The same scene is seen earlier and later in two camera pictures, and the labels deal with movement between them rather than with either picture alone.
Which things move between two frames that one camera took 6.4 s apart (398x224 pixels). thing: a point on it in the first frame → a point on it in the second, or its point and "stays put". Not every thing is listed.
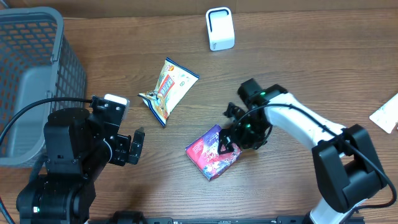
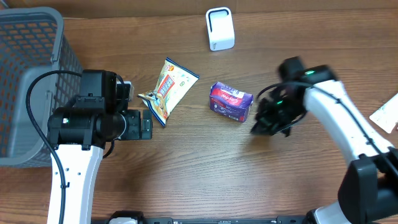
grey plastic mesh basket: (38, 62) stays put
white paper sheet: (386, 117) stays put
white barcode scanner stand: (220, 28) stays put
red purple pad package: (204, 152) → (230, 102)
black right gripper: (224, 138) → (263, 122)
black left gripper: (123, 152) → (135, 132)
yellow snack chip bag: (174, 83) stays put
